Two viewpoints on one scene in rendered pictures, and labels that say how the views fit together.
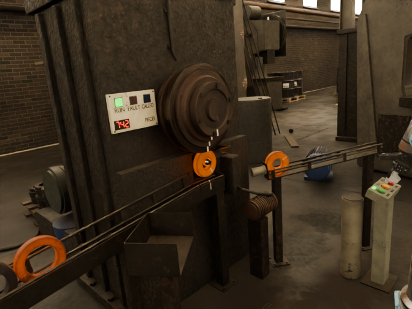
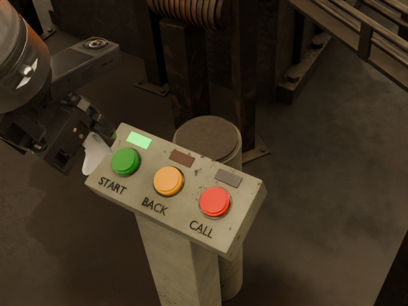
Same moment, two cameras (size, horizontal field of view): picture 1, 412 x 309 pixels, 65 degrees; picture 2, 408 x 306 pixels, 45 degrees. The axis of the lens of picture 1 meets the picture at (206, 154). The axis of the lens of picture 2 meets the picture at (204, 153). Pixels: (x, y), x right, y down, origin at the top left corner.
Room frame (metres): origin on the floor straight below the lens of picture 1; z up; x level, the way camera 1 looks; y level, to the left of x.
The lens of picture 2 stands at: (1.67, -1.42, 1.14)
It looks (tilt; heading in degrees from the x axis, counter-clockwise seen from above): 48 degrees down; 79
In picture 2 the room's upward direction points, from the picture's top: 5 degrees counter-clockwise
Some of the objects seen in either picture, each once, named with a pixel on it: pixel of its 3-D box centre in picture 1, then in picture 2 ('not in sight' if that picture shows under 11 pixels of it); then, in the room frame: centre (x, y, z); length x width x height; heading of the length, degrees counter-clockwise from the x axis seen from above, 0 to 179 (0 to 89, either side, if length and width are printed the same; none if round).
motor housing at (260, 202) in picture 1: (262, 234); (197, 61); (1.89, -0.32, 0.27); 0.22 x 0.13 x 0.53; 134
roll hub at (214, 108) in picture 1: (213, 109); not in sight; (1.68, -0.05, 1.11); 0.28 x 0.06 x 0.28; 134
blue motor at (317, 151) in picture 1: (319, 162); not in sight; (3.62, -1.31, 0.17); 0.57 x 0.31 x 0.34; 154
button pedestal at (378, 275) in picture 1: (382, 234); (187, 280); (1.70, -0.99, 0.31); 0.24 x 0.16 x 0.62; 134
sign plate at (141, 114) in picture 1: (133, 110); not in sight; (1.59, 0.33, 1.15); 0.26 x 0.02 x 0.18; 134
